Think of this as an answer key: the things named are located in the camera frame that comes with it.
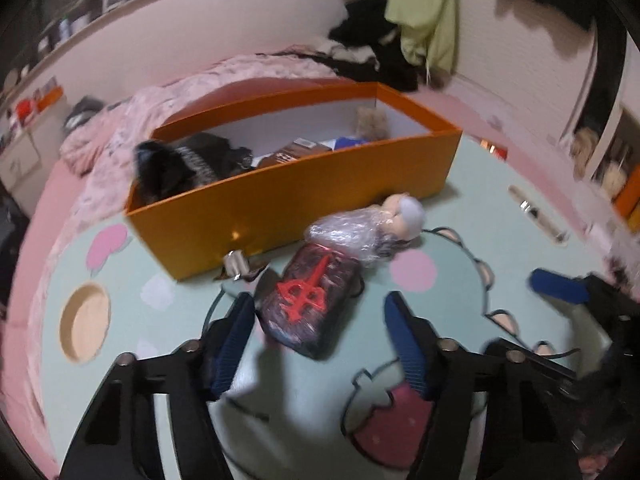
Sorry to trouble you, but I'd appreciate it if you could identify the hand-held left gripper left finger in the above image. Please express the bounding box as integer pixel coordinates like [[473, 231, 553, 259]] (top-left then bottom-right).
[[60, 292, 257, 480]]

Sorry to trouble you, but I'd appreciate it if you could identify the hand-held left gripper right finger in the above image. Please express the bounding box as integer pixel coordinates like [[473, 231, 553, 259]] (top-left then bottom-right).
[[384, 291, 583, 480]]

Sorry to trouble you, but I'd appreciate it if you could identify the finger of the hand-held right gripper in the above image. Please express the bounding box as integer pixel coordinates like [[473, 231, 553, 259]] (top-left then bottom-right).
[[484, 338, 578, 388], [529, 267, 593, 307]]

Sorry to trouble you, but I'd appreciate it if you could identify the black packet with red symbol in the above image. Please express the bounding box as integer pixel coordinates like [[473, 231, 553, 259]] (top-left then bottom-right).
[[254, 242, 363, 361]]

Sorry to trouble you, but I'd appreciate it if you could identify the orange cardboard box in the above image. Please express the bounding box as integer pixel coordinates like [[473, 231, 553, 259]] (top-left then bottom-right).
[[125, 81, 463, 282]]

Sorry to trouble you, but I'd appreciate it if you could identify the glossy black pouch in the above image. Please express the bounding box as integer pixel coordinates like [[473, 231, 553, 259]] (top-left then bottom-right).
[[134, 139, 198, 201]]

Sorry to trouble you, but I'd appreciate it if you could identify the brown drink carton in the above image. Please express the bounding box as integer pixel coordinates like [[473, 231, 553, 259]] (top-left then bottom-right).
[[257, 137, 333, 168]]

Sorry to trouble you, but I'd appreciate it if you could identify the blue tin box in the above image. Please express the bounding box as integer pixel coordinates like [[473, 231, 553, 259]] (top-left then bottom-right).
[[331, 136, 373, 152]]

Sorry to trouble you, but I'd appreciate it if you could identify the small brown fur pompom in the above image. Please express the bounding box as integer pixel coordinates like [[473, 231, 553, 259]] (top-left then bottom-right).
[[352, 106, 391, 140]]

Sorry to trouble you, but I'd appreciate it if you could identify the metal table latch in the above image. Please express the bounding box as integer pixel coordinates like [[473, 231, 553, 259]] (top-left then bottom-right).
[[507, 185, 568, 243]]

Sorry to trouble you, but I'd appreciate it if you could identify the small silver metal clip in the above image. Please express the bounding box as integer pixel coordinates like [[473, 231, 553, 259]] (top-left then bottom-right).
[[222, 249, 249, 281]]

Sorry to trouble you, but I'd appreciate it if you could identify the orange shelf item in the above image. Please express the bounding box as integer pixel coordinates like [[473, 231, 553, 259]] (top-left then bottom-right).
[[612, 167, 640, 233]]

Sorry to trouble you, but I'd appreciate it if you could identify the white patterned mug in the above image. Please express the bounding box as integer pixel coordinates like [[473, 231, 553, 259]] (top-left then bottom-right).
[[602, 160, 628, 196]]

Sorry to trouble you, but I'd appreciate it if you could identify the white-haired doll in plastic wrap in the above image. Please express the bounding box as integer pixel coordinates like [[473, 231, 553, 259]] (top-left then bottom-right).
[[306, 192, 428, 267]]

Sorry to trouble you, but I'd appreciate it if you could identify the beige plush toy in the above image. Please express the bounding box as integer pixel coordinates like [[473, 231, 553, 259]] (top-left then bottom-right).
[[570, 127, 601, 176]]

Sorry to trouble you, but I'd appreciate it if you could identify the white louvered door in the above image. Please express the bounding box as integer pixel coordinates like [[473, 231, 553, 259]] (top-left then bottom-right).
[[450, 0, 601, 136]]

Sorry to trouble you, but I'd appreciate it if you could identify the pink floral blanket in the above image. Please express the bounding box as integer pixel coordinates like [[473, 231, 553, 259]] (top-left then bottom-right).
[[20, 52, 351, 311]]

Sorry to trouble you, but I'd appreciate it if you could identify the dark bundle on bed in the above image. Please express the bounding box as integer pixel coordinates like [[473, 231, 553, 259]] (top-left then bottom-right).
[[62, 96, 108, 133]]

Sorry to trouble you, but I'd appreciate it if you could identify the white nightstand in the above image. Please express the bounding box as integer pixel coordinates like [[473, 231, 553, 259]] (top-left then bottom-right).
[[0, 87, 66, 201]]

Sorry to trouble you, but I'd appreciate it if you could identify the light green hanging garment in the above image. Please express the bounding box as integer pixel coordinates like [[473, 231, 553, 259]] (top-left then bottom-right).
[[384, 0, 460, 77]]

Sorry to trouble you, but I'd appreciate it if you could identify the small orange box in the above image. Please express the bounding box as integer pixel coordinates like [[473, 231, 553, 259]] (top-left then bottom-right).
[[36, 86, 65, 111]]

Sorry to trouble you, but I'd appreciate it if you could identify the pile of black clothes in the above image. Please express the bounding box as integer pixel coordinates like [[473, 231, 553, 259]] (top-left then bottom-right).
[[327, 0, 426, 92]]

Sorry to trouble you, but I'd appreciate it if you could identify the white curved headboard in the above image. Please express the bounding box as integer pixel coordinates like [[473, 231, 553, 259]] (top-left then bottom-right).
[[0, 0, 396, 111]]

